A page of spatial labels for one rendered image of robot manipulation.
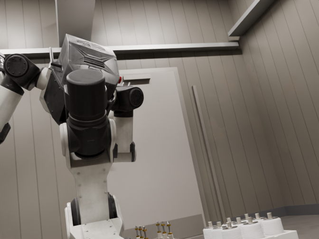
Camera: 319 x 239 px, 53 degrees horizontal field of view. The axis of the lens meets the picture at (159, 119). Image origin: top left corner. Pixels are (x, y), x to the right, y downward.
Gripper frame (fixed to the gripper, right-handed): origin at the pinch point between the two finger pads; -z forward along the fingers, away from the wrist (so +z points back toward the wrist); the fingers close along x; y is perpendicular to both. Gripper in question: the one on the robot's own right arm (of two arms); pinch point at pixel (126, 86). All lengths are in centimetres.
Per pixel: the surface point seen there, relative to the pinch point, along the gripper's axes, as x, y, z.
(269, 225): -76, 42, 62
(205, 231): -45, 57, 58
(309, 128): -171, 151, -126
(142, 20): 28, 81, -273
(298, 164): -166, 199, -113
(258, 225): -70, 39, 64
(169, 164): -11, 190, -104
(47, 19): 144, 56, -231
